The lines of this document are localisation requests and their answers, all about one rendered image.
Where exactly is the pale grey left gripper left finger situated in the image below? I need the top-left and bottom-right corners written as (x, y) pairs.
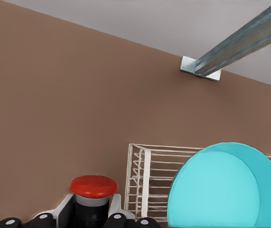
top-left (28, 193), bottom-right (75, 228)

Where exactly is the silver frame post with foot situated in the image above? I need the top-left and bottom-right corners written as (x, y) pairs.
top-left (179, 0), bottom-right (271, 82)

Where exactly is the red button switch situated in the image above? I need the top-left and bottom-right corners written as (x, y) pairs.
top-left (69, 175), bottom-right (119, 228)

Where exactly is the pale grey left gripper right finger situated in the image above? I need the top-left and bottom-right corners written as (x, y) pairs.
top-left (103, 193), bottom-right (136, 228)

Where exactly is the white wire dish rack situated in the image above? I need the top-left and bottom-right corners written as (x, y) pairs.
top-left (124, 142), bottom-right (271, 223)

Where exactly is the turquoise plate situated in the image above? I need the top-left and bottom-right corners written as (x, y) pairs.
top-left (167, 142), bottom-right (271, 228)

